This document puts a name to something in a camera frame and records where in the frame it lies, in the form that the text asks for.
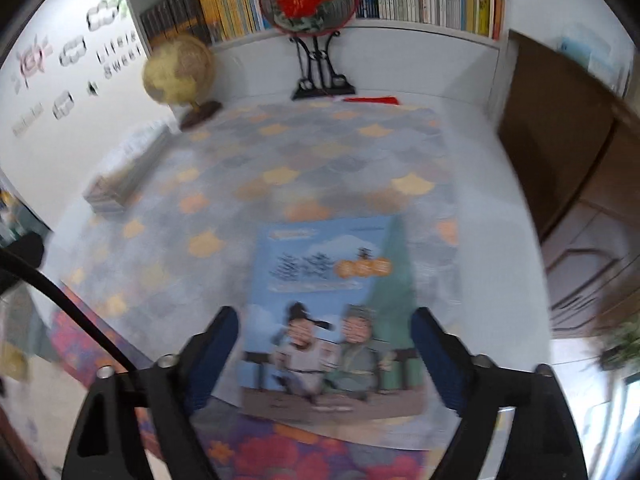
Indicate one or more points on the stack of flat-lying books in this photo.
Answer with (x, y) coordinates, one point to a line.
(125, 175)

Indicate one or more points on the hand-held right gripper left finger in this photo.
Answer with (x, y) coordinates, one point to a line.
(217, 355)

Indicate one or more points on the blue cartoon figures book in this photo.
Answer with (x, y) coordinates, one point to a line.
(325, 285)

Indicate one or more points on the row of yellow books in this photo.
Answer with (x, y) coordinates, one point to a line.
(230, 0)

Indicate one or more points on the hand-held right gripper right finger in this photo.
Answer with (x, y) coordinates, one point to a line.
(440, 360)

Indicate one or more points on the round embroidered fan on stand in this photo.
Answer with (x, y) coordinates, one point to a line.
(305, 2)

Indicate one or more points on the red paper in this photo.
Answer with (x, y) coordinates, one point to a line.
(372, 100)

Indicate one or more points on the white bookshelf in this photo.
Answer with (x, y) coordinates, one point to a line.
(410, 35)

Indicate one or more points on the green floor plant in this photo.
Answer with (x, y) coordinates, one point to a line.
(620, 345)

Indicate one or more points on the brown wooden cabinet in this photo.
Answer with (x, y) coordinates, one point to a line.
(560, 150)

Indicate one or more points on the yellow globe on wooden base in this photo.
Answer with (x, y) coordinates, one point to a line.
(175, 70)

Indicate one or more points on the light blue tissue box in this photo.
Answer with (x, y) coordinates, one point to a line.
(590, 57)

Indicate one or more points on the row of dark brown books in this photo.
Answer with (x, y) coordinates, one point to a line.
(170, 15)

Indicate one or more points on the wall sticker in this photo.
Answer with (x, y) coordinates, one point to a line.
(75, 52)

